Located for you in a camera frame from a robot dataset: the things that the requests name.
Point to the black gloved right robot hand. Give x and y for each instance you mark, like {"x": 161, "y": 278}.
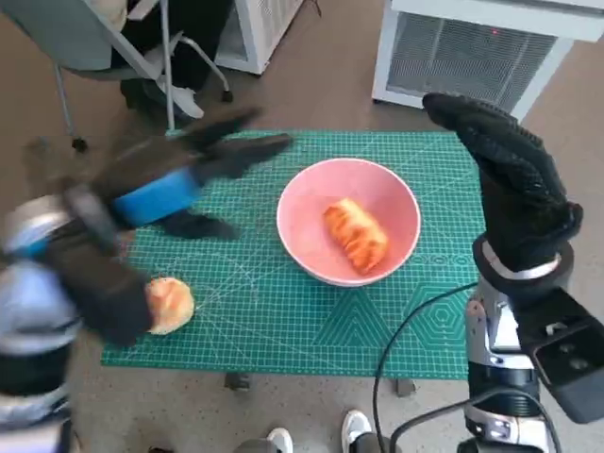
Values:
{"x": 519, "y": 198}

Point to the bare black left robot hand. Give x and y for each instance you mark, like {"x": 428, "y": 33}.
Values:
{"x": 156, "y": 198}

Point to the round toy bread bun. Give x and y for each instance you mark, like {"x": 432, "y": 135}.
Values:
{"x": 172, "y": 304}

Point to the pink bowl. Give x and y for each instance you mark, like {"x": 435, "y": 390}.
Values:
{"x": 302, "y": 222}

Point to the long orange toy bread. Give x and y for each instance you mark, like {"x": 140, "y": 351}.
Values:
{"x": 356, "y": 236}

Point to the seated person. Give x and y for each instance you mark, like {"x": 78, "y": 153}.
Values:
{"x": 189, "y": 47}

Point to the large white grille cabinet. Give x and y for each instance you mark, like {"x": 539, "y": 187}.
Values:
{"x": 472, "y": 47}

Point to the green cutting mat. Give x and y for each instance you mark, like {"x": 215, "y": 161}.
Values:
{"x": 283, "y": 321}

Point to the grey-green office chair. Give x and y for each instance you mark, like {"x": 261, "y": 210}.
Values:
{"x": 71, "y": 38}

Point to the grey table foot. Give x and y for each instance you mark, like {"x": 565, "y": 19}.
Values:
{"x": 405, "y": 388}
{"x": 237, "y": 382}

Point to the small white grille cabinet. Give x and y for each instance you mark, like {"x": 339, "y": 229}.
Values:
{"x": 264, "y": 28}

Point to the standing person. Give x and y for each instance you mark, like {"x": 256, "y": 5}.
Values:
{"x": 354, "y": 424}

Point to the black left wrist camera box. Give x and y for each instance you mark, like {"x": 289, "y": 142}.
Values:
{"x": 104, "y": 283}

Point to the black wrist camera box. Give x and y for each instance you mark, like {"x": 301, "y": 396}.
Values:
{"x": 104, "y": 283}
{"x": 571, "y": 358}

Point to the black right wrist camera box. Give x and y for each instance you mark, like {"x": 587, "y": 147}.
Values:
{"x": 571, "y": 358}

